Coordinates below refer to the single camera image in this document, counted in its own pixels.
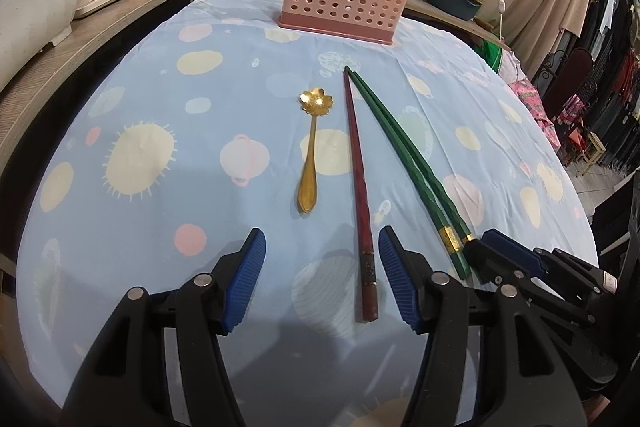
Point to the white dish rack with lid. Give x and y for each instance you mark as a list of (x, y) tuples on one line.
[(30, 7)]

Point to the brown-red chopstick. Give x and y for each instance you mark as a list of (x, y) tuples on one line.
[(367, 264)]

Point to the pink floral cloth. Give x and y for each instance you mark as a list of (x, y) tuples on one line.
[(532, 112)]

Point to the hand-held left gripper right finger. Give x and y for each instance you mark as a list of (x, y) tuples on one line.
[(400, 282)]

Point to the blue printed tablecloth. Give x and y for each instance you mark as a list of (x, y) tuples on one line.
[(200, 167)]

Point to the gold flower spoon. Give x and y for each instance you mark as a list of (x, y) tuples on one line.
[(316, 102)]

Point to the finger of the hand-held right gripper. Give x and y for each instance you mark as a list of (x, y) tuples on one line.
[(492, 264), (515, 249)]

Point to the dark metal chair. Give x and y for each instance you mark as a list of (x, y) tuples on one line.
[(570, 77)]

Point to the wooden counter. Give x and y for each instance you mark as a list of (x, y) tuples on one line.
[(75, 52)]

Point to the hanging clothes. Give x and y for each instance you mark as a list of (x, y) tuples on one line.
[(615, 57)]

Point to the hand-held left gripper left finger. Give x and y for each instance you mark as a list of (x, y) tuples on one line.
[(245, 282)]

